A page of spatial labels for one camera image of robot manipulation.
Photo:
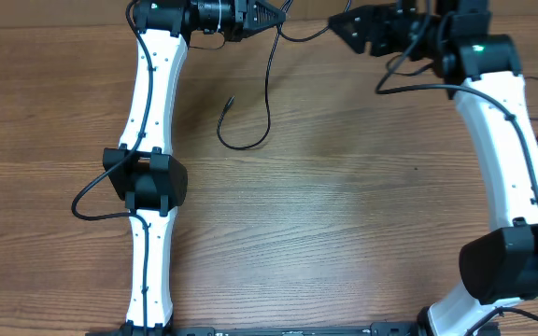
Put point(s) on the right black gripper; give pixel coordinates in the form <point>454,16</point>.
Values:
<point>361,17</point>

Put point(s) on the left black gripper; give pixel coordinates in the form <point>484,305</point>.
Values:
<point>246,23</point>

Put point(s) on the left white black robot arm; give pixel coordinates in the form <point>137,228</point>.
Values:
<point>142,168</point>

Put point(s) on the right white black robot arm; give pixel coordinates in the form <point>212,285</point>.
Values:
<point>482,74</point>

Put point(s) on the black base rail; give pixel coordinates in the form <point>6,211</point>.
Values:
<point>375,329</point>

